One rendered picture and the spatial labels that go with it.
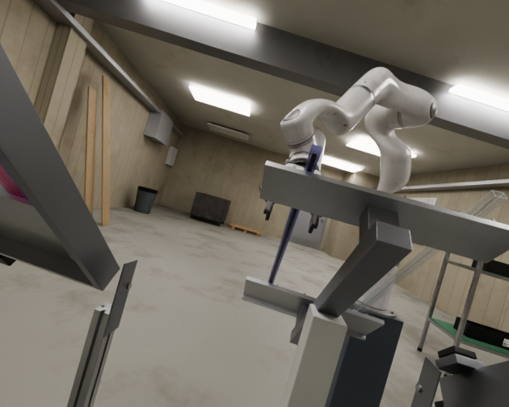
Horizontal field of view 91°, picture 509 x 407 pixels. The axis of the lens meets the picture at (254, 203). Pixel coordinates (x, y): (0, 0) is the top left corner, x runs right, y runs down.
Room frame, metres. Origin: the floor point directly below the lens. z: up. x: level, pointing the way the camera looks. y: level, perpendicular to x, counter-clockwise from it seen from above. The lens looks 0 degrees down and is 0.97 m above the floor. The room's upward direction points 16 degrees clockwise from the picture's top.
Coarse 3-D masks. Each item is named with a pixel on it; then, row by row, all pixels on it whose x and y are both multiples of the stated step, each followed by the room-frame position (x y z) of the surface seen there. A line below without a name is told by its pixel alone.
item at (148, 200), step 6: (138, 186) 5.94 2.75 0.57; (138, 192) 5.79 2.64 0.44; (144, 192) 5.76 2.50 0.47; (150, 192) 5.81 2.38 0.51; (156, 192) 5.94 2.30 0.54; (138, 198) 5.79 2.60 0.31; (144, 198) 5.77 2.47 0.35; (150, 198) 5.85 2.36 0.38; (138, 204) 5.78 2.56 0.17; (144, 204) 5.80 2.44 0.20; (150, 204) 5.91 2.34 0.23; (138, 210) 5.79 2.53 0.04; (144, 210) 5.83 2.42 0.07; (150, 210) 6.02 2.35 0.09
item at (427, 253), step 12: (492, 192) 0.30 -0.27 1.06; (480, 204) 0.31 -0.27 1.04; (492, 204) 0.30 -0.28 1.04; (480, 216) 0.32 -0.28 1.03; (420, 252) 0.41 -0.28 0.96; (432, 252) 0.39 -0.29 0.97; (408, 264) 0.43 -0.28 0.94; (420, 264) 0.42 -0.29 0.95; (396, 276) 0.46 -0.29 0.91; (384, 288) 0.50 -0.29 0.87; (372, 300) 0.54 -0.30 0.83; (360, 312) 0.59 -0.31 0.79
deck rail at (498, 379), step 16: (480, 368) 0.44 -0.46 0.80; (496, 368) 0.41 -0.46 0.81; (448, 384) 0.50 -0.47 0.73; (464, 384) 0.46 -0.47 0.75; (480, 384) 0.43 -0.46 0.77; (496, 384) 0.41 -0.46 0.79; (448, 400) 0.49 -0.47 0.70; (464, 400) 0.45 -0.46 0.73; (480, 400) 0.43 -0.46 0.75; (496, 400) 0.40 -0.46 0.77
